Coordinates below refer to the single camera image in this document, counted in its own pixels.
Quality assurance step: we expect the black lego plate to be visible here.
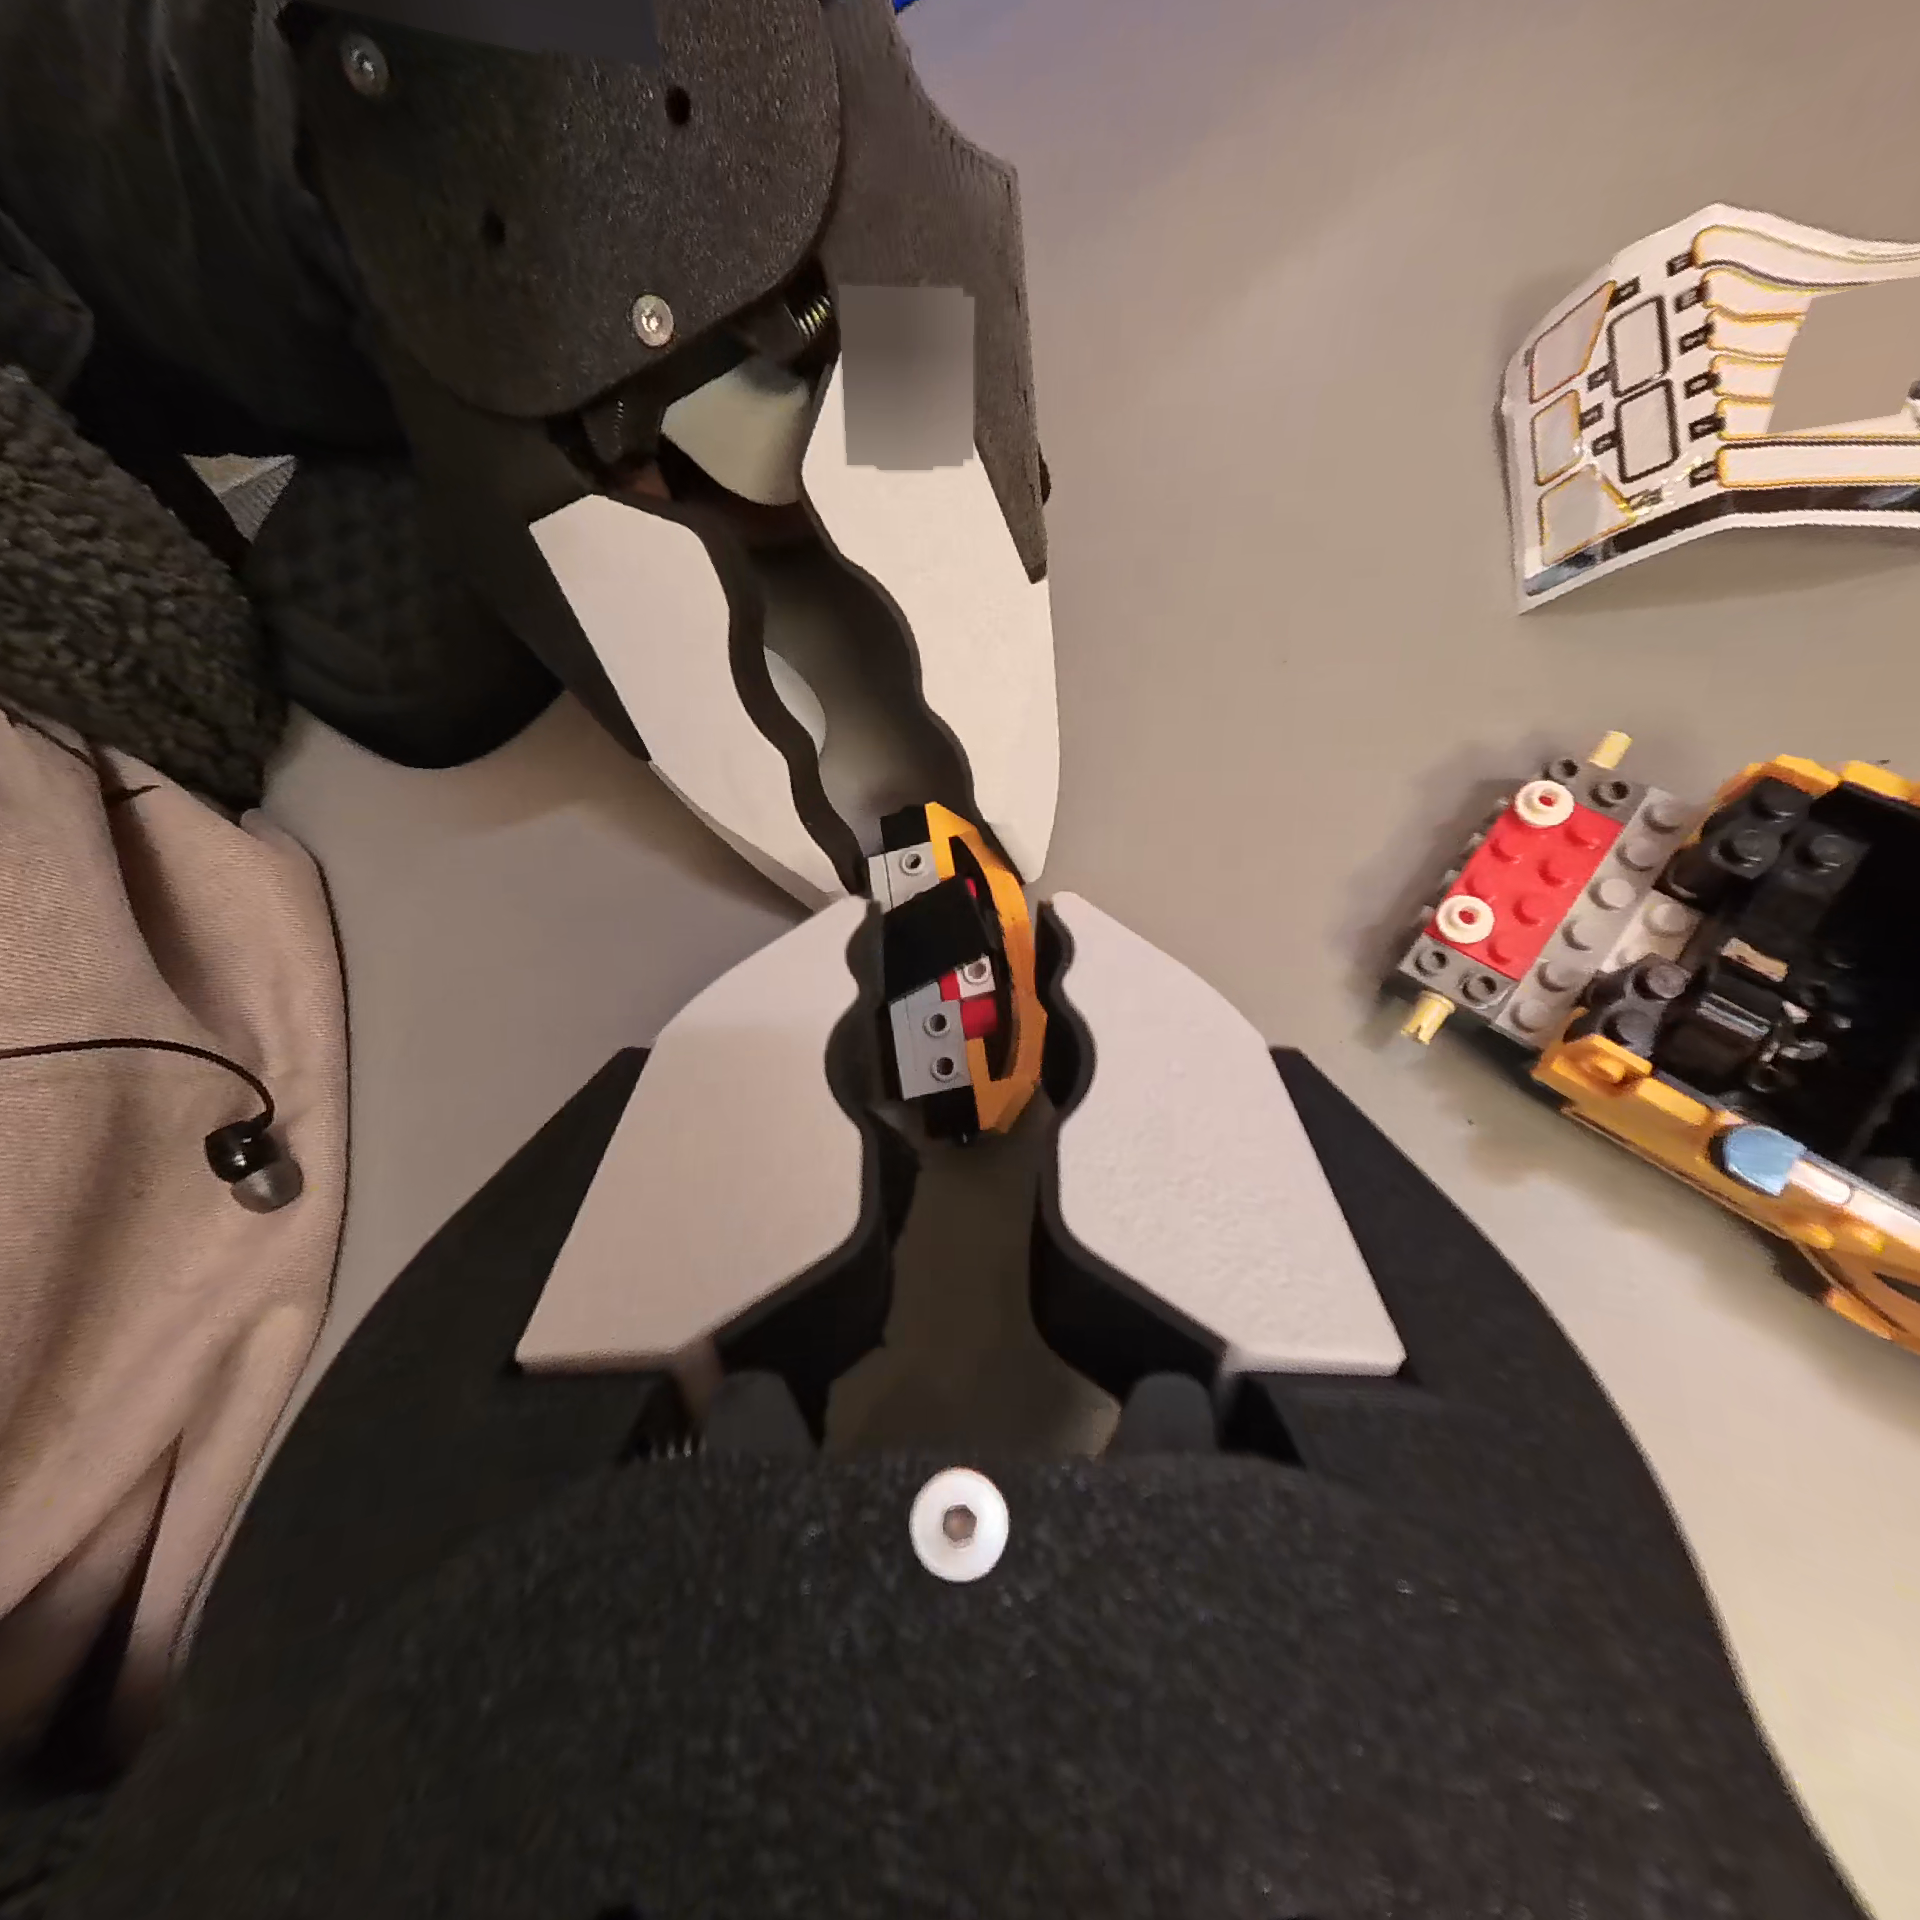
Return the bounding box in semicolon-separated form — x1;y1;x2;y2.
865;888;999;984

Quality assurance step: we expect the orange red grey lego assembly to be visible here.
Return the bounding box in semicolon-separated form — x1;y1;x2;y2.
865;795;1057;1146

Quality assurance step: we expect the yellow lego car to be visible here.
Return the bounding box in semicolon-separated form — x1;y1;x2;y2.
1397;751;1920;1352

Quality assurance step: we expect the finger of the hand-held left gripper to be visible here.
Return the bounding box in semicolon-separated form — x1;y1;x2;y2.
793;360;1066;901
525;492;859;911

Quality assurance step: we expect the person's left forearm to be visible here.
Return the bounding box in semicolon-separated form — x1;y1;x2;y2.
0;0;571;769

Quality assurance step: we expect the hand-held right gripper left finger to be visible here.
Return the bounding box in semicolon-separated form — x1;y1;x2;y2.
518;901;903;1381

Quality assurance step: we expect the orange arch lego piece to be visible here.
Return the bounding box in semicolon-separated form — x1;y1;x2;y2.
926;797;1057;1128

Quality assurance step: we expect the dark fleece jacket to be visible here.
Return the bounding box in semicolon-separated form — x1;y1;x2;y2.
0;360;290;819

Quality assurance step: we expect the sticker sheet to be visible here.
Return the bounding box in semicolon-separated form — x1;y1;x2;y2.
1495;201;1920;615

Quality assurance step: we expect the beige garment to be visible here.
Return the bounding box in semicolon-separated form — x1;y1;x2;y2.
0;705;356;1779

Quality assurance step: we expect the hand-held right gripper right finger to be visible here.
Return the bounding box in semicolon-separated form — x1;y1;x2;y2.
1036;892;1408;1381

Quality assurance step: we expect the black wired earbud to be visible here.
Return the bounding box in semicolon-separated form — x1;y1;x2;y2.
0;1033;309;1217

